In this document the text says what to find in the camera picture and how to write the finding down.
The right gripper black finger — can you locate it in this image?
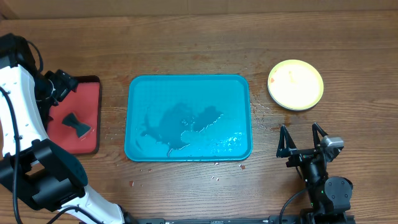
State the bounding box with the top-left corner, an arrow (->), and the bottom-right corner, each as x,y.
276,125 -> 297,157
312,123 -> 328,147

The dark green bow-shaped sponge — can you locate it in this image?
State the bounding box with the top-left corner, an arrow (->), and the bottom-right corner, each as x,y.
62,113 -> 91,138

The yellow plate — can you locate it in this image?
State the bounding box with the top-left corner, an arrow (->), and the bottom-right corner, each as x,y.
267,59 -> 324,111

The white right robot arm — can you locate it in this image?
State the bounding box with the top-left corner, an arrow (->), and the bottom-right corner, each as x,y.
274,123 -> 355,223

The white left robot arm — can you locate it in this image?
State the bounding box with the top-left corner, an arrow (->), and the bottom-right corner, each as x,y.
1,33 -> 134,223

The dark red tray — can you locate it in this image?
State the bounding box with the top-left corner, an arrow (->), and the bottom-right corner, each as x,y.
46,76 -> 102,154

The teal plastic tray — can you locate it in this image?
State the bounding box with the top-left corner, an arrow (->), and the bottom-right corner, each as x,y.
124,74 -> 252,162

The cardboard backdrop panel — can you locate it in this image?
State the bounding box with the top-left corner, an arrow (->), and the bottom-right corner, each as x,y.
1,0 -> 397,19

